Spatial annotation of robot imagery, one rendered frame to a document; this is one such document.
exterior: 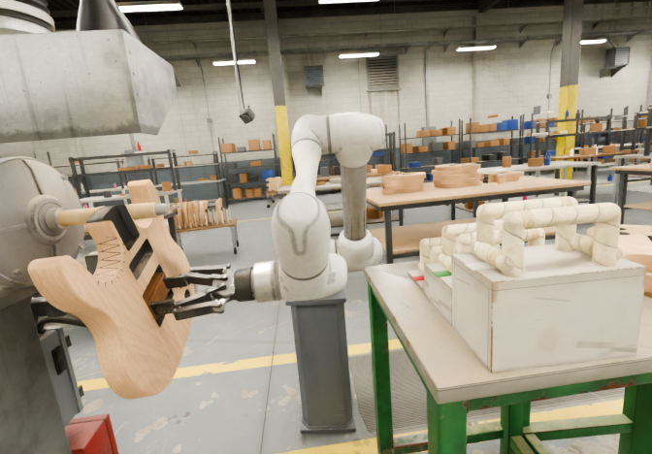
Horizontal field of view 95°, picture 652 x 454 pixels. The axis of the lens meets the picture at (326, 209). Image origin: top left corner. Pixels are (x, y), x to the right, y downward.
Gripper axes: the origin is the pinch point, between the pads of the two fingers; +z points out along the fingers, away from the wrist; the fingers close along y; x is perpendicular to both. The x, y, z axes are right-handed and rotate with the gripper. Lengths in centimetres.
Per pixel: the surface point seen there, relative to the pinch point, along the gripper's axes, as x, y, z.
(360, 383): -129, 47, -56
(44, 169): 27.3, 11.2, 18.5
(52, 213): 20.7, 3.4, 15.1
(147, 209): 19.7, 3.3, -2.4
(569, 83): -84, 689, -746
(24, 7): 54, 6, 5
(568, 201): 17, -8, -84
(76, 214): 19.9, 3.5, 11.2
